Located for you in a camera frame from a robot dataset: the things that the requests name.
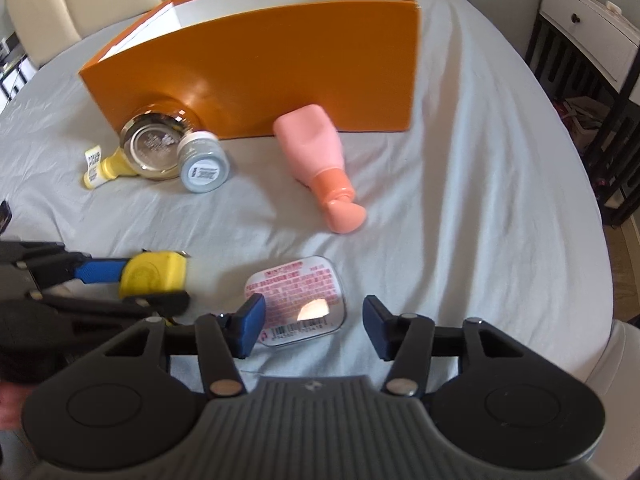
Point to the light grey bed sheet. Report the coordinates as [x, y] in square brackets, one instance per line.
[482, 208]

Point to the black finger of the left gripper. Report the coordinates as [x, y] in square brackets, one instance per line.
[165, 304]

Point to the pink lotion bottle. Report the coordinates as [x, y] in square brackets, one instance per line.
[314, 152]

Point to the person's left hand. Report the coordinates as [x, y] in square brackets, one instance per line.
[12, 399]

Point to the small grey white jar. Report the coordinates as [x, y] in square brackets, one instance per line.
[203, 163]

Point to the white black bedside table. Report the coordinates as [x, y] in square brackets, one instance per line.
[585, 55]

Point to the yellow tube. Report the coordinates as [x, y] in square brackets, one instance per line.
[102, 170]

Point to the orange cardboard box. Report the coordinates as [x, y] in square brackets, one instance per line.
[237, 65]

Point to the yellow tape measure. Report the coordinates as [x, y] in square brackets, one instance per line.
[152, 273]

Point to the clear pink label case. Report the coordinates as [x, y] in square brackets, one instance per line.
[304, 299]

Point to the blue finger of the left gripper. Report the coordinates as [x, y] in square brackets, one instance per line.
[100, 270]

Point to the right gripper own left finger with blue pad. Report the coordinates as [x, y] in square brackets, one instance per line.
[217, 340]

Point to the left side shelf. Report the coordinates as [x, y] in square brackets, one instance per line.
[16, 70]

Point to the gold lid glass jar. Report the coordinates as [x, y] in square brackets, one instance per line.
[150, 138]

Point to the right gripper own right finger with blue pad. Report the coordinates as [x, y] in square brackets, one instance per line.
[410, 341]

